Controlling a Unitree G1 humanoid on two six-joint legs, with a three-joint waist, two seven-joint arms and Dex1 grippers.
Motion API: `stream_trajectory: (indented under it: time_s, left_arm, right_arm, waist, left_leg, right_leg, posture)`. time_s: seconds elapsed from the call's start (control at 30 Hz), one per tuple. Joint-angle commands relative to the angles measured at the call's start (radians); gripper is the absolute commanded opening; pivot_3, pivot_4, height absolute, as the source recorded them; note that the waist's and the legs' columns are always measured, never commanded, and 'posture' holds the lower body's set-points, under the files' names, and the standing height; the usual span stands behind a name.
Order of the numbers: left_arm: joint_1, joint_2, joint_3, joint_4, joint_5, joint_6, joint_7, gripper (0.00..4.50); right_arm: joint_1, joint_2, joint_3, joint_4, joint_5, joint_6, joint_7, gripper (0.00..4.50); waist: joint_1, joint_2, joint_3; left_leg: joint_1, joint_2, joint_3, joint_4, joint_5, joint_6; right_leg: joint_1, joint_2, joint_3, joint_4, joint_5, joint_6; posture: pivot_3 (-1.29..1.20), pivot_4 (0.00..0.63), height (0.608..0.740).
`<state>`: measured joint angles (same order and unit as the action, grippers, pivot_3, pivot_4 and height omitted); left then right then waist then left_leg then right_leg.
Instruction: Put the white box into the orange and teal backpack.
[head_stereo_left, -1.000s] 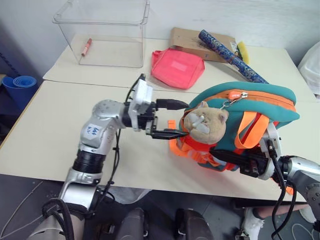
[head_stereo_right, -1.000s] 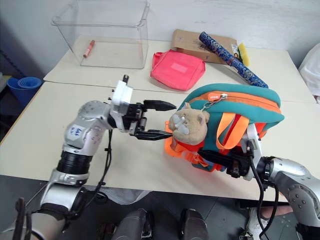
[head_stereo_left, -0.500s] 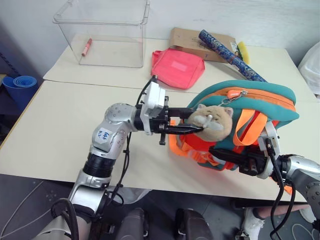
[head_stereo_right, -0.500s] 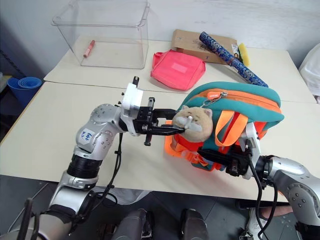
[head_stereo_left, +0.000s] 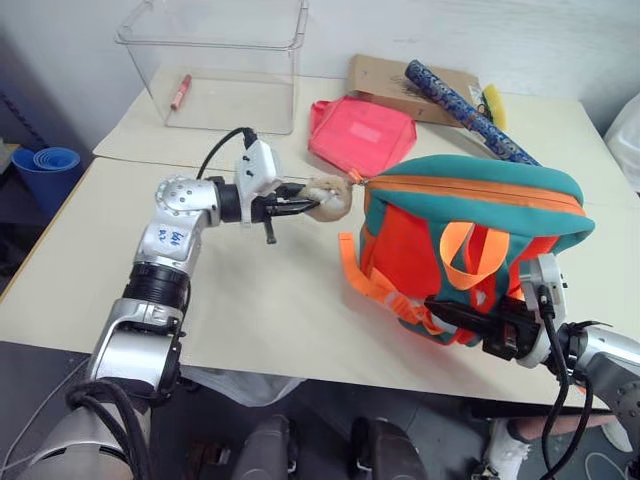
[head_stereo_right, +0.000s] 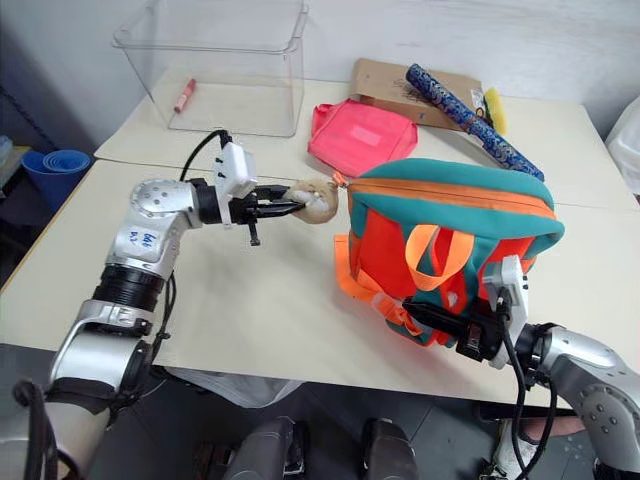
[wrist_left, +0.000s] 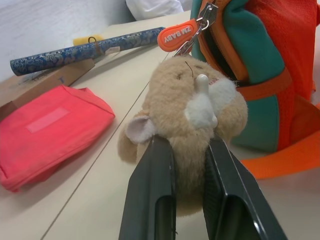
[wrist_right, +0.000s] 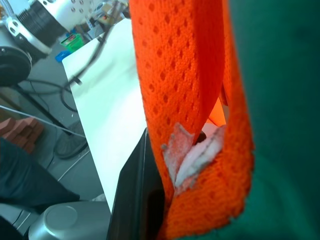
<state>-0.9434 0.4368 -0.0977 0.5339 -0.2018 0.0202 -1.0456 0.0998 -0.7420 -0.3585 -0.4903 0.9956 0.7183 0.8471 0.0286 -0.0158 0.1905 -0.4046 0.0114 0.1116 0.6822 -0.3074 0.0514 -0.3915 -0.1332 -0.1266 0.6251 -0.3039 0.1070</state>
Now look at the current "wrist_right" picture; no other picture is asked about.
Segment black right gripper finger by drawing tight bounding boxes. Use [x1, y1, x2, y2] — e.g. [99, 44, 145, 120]
[106, 127, 171, 240]

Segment black round stand base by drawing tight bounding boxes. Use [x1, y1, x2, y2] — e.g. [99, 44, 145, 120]
[54, 121, 89, 160]

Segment silver robot body joint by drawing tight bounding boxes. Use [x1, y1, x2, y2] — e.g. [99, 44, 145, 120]
[26, 199, 112, 240]

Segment person's leg in dark trousers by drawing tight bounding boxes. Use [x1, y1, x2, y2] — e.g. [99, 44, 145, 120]
[0, 136, 81, 209]

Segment red-brown bricks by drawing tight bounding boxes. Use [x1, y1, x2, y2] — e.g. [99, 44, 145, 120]
[0, 116, 45, 154]

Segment black stand pole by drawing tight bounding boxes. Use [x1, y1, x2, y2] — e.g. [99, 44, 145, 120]
[14, 84, 75, 132]

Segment blue plastic crate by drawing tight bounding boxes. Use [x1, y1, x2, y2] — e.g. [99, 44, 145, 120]
[55, 50, 72, 63]

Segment green plastic crate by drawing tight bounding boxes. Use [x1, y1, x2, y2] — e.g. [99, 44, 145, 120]
[59, 33, 85, 53]

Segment black round disc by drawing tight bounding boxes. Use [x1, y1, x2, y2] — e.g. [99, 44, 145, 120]
[0, 45, 34, 87]

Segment white and silver machine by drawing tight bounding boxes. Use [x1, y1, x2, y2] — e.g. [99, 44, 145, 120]
[0, 0, 89, 56]

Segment black cable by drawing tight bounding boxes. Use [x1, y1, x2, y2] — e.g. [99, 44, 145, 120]
[59, 23, 114, 113]

